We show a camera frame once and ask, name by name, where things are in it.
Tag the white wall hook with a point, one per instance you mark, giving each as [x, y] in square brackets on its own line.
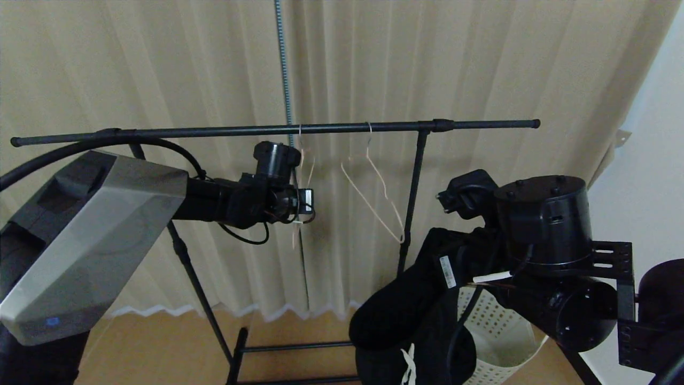
[622, 138]

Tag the pink clothes hanger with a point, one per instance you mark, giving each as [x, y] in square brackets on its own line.
[374, 209]
[302, 155]

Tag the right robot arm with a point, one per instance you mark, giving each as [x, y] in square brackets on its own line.
[545, 219]

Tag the beige curtain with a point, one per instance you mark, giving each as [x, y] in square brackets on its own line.
[481, 64]

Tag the white laundry basket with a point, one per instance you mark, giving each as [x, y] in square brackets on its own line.
[502, 342]

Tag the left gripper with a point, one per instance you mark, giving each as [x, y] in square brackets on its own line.
[283, 200]

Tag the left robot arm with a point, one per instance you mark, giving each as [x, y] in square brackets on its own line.
[107, 224]

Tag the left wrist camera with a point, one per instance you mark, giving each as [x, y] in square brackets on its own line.
[307, 200]

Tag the black garment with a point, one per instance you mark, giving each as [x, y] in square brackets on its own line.
[395, 315]

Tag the black clothes rack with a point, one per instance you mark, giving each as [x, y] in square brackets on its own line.
[374, 127]

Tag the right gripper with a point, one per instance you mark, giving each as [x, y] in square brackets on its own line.
[470, 262]

